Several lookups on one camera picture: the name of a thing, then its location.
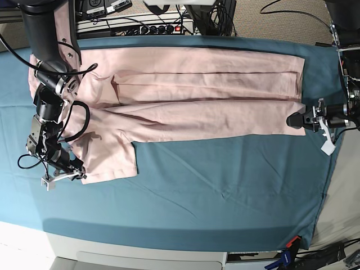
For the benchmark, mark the white power strip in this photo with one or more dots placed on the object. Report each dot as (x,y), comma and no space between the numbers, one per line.
(106,28)

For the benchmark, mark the orange blue clamp bottom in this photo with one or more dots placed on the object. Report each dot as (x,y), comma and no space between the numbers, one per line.
(288,255)

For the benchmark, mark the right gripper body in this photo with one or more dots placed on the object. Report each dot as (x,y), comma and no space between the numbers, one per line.
(58,164)

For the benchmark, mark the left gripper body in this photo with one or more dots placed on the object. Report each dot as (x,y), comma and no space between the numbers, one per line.
(333,116)

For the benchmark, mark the pink T-shirt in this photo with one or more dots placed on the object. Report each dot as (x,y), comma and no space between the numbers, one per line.
(160,94)

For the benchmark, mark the teal table cloth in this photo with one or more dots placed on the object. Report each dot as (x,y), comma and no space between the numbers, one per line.
(251,193)

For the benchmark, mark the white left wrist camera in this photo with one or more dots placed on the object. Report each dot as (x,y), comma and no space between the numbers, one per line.
(328,147)

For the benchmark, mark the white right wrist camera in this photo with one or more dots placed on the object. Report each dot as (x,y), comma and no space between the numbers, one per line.
(48,183)

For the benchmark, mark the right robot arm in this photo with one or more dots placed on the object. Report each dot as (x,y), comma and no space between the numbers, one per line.
(50,26)

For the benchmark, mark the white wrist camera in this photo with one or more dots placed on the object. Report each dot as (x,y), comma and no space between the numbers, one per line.
(48,183)
(328,147)

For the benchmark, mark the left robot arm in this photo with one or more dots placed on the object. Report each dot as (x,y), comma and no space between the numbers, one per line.
(345,31)

